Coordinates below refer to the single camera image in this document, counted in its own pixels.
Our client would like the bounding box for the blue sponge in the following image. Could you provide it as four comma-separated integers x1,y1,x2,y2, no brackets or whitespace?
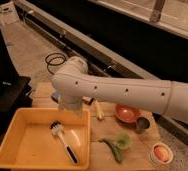
51,92,59,103

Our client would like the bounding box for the green pepper toy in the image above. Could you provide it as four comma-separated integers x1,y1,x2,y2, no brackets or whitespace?
100,138,122,163

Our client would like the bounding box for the small metal cup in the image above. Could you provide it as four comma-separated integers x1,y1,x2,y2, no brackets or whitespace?
135,117,150,133

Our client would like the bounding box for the yellow plastic tub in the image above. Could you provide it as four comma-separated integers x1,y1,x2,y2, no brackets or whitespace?
0,108,91,171

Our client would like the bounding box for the yellow corn toy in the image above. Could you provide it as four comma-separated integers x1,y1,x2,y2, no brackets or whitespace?
95,100,105,120

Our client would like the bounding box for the white device on floor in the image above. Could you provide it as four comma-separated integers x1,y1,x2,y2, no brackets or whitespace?
0,1,19,26

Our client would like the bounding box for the white bowl with orange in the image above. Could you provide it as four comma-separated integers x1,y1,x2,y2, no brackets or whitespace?
150,142,173,165

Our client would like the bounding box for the dark scrub brush block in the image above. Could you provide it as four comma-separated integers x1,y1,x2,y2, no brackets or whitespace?
83,97,94,105

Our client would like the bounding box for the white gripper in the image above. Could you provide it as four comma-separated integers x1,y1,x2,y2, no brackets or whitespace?
59,99,83,117

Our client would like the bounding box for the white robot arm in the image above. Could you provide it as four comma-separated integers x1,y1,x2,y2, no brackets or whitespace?
51,56,188,124

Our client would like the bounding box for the white dish brush black handle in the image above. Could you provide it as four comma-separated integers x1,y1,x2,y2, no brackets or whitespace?
50,121,78,164

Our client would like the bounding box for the green plastic cup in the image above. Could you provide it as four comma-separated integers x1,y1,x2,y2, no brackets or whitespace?
115,133,131,150

